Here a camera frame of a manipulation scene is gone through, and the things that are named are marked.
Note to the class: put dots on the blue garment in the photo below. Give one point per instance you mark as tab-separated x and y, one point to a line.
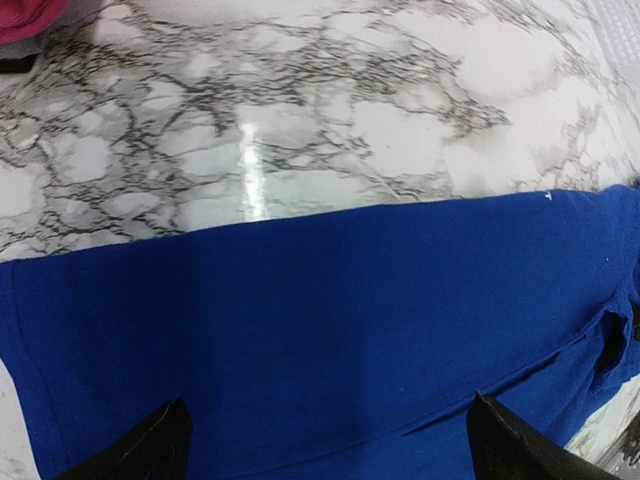
346	345

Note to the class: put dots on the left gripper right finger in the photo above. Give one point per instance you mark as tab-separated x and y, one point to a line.
504	446

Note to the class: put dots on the white plastic laundry basket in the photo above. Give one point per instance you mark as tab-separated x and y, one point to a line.
617	27

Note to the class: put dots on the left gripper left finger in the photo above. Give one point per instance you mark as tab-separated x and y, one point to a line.
158	447

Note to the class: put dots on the pink trousers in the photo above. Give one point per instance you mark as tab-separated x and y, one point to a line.
23	19

